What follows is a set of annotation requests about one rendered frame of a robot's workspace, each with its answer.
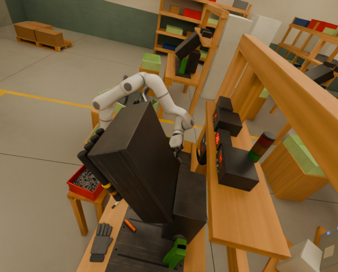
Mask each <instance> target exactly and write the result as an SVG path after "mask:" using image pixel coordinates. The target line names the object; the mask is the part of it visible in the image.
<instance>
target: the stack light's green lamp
mask: <svg viewBox="0 0 338 272"><path fill-rule="evenodd" d="M248 156H249V157H250V158H251V159H252V160H253V162H254V163H257V162H258V161H259V159H260V158H261V157H262V156H258V155H256V154H254V153H253V152H252V150H251V149H250V151H249V152H248Z"/></svg>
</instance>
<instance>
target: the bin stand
mask: <svg viewBox="0 0 338 272"><path fill-rule="evenodd" d="M107 195H108V191H107V189H105V188H104V189H103V191H102V192H101V193H100V195H99V196H98V197H97V199H96V200H95V201H92V200H90V199H87V198H85V197H83V196H81V195H78V194H76V193H74V192H71V191H69V193H68V194H67V197H68V199H69V200H70V202H71V205H72V208H73V211H74V214H75V218H76V220H77V223H78V226H79V229H80V232H81V234H82V235H84V236H86V235H87V233H88V228H87V224H86V220H85V216H84V212H83V209H82V205H81V201H80V200H82V201H87V202H90V203H93V204H94V209H96V215H97V220H98V223H99V221H100V219H101V217H102V214H103V212H104V210H105V205H104V201H105V199H106V197H107Z"/></svg>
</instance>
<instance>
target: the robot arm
mask: <svg viewBox="0 0 338 272"><path fill-rule="evenodd" d="M143 86H148V87H149V88H150V89H152V90H153V91H154V93H155V95H156V97H157V99H158V101H159V102H160V104H161V106H162V108H163V109H164V111H165V113H167V114H176V115H179V116H178V117H176V118H175V123H174V128H173V134H172V137H171V139H170V142H169V144H170V147H171V149H172V151H173V152H174V151H175V150H176V158H177V159H178V155H179V153H180V151H181V150H182V149H183V148H184V147H183V143H184V139H183V137H184V131H185V130H188V129H190V128H193V126H194V122H193V120H192V118H191V116H190V114H189V113H188V112H187V111H186V110H185V109H183V108H181V107H178V106H176V105H175V104H174V102H173V100H172V98H171V96H170V94H169V92H168V90H167V88H166V86H165V84H164V83H163V81H162V79H161V78H160V77H159V76H158V75H156V74H149V73H146V72H139V73H137V74H135V75H133V76H131V77H129V78H127V79H125V80H124V81H122V82H121V83H120V84H119V85H117V86H116V87H114V88H112V89H111V90H109V91H107V92H105V93H103V94H101V95H99V96H97V97H95V98H94V99H93V102H92V104H93V107H94V108H95V109H96V110H98V111H100V112H99V122H100V128H103V129H104V130H106V128H107V127H108V126H109V125H110V123H111V122H112V120H113V112H114V110H115V107H116V105H117V101H118V100H120V99H122V98H123V97H125V96H127V95H129V94H131V93H133V92H135V91H136V90H138V89H140V88H141V87H143Z"/></svg>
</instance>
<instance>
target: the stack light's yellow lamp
mask: <svg viewBox="0 0 338 272"><path fill-rule="evenodd" d="M268 149H269V148H264V147H262V146H260V145H259V144H258V142H257V141H256V143H255V144H254V145H253V147H252V148H251V150H252V152H253V153H254V154H256V155H258V156H262V155H264V153H265V152H266V151H267V150H268Z"/></svg>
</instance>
